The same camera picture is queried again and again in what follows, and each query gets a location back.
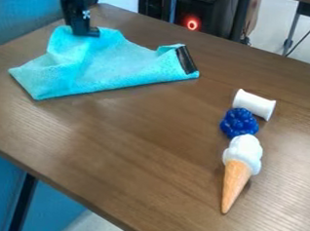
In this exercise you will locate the blue cloth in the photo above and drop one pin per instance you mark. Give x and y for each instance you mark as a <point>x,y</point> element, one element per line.
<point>103,66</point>

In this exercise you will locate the black computer tower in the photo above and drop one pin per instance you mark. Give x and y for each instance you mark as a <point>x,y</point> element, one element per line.
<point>197,12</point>

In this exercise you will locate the white spool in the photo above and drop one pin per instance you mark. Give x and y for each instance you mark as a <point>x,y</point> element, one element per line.
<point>254,103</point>

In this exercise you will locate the toy ice cream cone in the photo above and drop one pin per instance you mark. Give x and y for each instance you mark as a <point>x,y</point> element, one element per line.
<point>239,170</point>

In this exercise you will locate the blue toy berry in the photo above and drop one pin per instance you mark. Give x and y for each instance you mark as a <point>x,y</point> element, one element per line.
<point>239,123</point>

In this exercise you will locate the desk with grey leg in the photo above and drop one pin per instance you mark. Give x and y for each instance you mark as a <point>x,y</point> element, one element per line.
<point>306,8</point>

